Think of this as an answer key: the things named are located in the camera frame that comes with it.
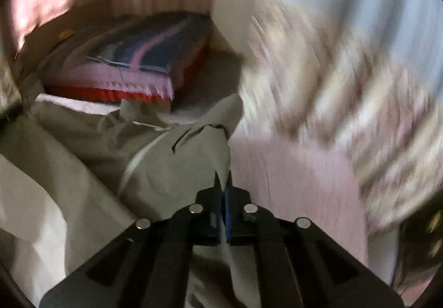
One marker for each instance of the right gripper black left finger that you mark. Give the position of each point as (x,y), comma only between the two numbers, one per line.
(145,267)

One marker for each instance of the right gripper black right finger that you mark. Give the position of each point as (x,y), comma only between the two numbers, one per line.
(297,263)

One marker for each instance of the olive and cream jacket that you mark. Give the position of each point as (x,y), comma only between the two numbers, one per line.
(72,181)

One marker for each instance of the pink floral bed sheet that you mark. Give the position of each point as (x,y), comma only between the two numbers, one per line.
(304,190)

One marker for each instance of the floral patterned curtain right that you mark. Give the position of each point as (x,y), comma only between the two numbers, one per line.
(313,80)

